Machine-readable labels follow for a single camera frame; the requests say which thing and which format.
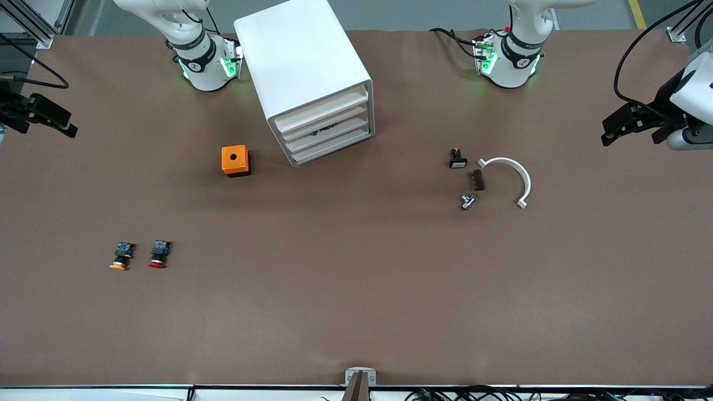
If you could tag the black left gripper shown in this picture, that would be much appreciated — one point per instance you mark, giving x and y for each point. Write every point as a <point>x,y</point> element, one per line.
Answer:
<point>661,104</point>

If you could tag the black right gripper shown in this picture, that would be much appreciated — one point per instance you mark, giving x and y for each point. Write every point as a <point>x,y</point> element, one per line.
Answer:
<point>11,109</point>

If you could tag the red capped push button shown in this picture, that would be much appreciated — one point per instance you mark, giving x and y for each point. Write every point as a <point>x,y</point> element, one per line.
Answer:
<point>157,264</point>

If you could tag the white plastic drawer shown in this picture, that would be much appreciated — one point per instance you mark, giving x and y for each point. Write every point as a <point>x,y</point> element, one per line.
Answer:
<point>352,118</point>
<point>334,145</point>
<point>320,111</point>

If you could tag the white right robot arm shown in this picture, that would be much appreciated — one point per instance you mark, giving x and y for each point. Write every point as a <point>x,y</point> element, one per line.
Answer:
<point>200,67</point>

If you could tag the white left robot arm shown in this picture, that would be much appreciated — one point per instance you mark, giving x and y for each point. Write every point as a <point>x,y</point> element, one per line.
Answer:
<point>515,64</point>

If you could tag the orange capped push button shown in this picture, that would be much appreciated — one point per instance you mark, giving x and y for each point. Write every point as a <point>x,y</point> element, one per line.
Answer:
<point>121,257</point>

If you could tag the white drawer cabinet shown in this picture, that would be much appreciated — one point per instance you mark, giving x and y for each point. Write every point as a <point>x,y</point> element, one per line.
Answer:
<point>295,55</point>

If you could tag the brown terminal block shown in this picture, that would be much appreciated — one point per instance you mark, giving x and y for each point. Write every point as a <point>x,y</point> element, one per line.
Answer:
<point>478,180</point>

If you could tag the silver metal tee fitting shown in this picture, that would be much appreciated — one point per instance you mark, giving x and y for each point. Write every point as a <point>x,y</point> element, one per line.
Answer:
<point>467,203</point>

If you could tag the aluminium frame profile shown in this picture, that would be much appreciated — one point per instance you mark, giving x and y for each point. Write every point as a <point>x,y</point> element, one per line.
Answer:
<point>44,40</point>
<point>675,35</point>

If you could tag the white curved plastic bracket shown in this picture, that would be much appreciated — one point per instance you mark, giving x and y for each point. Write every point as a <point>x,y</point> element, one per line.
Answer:
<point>521,168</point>

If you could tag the black switch with white face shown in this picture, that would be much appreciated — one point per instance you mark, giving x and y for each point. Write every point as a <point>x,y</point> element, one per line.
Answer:
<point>458,162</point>

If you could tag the orange button enclosure box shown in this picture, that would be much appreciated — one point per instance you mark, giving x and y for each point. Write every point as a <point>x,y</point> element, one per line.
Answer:
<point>240,153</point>

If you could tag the grey metal clamp bracket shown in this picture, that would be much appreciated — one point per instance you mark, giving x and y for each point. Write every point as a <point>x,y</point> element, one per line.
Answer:
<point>350,379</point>

